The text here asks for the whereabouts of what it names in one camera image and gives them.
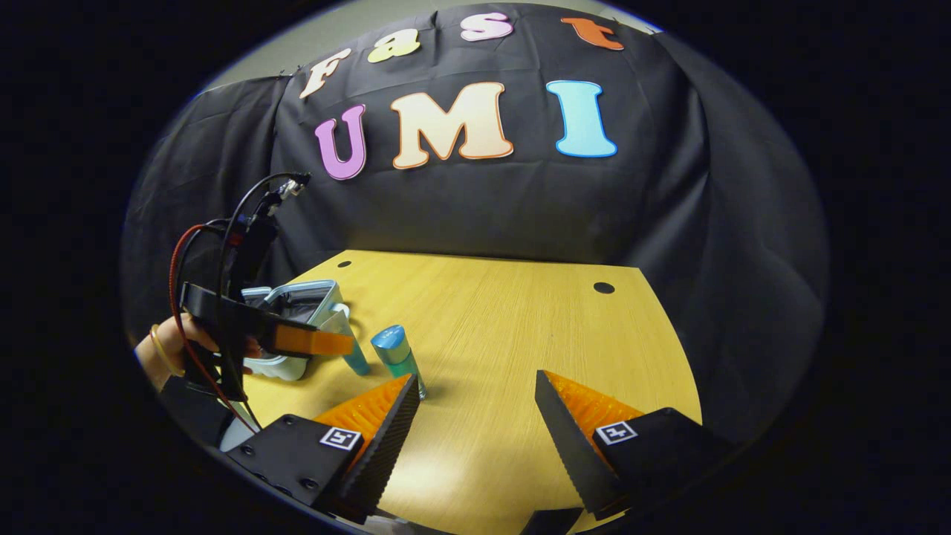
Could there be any black cable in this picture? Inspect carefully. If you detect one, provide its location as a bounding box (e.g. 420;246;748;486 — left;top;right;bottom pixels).
214;172;310;432

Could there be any light blue suitcase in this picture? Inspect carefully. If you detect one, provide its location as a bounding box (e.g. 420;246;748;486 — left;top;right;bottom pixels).
241;279;350;381

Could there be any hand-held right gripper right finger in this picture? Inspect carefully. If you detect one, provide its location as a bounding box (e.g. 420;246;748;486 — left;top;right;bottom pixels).
535;370;736;521

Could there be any black backdrop cloth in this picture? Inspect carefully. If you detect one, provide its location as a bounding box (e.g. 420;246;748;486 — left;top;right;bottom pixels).
123;2;829;447

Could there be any gold bracelet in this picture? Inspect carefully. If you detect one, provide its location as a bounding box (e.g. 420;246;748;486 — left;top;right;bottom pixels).
149;324;185;377

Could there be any teal skin care tube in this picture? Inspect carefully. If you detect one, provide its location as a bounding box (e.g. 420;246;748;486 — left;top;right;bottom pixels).
323;311;371;376

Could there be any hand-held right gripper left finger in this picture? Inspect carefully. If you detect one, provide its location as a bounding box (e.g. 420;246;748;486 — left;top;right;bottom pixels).
227;374;421;525

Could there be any blue capped clear bottle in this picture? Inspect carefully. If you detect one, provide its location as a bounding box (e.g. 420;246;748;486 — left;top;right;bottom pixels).
371;325;428;401

